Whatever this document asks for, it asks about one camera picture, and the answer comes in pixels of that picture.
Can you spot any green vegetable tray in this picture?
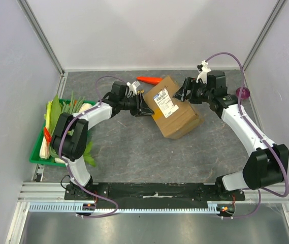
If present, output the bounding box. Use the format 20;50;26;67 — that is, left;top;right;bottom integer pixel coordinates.
29;99;96;167

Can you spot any green beans bunch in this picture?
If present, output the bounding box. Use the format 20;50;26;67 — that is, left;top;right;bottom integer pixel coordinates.
61;92;85;114

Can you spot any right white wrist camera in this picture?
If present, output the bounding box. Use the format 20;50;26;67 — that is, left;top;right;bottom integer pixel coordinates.
196;60;211;84

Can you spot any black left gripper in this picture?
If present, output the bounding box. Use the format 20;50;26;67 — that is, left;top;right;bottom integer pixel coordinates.
120;93;154;118

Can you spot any red chili pepper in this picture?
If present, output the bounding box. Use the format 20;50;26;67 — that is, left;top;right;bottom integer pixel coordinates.
43;127;51;144

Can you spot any purple red onion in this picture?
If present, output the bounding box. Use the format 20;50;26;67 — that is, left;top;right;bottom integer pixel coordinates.
236;87;250;100

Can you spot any orange toy carrot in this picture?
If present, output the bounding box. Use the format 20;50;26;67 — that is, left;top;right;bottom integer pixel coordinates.
137;77;163;85

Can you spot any green leaf beside tray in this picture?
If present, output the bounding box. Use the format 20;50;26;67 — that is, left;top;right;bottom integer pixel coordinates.
83;141;96;167

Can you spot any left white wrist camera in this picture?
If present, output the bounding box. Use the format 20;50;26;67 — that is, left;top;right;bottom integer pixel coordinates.
126;81;140;97

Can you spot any grey slotted cable duct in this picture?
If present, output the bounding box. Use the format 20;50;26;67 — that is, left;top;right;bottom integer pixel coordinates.
29;202;224;214

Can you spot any brown cardboard express box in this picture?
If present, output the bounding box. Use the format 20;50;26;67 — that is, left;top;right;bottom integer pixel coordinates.
144;76;204;139

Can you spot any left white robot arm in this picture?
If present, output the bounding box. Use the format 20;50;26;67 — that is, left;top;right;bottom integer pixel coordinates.
50;92;154;200

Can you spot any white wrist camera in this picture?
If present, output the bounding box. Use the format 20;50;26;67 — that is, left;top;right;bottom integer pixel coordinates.
126;81;140;97
196;60;211;84

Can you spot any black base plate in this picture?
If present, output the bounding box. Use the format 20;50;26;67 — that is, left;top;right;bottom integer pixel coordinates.
64;182;246;204

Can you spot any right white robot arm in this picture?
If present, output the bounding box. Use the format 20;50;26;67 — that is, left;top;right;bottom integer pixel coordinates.
173;71;289;200

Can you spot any green leafy vegetable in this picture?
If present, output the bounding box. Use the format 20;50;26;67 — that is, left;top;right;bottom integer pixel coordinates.
44;95;64;136

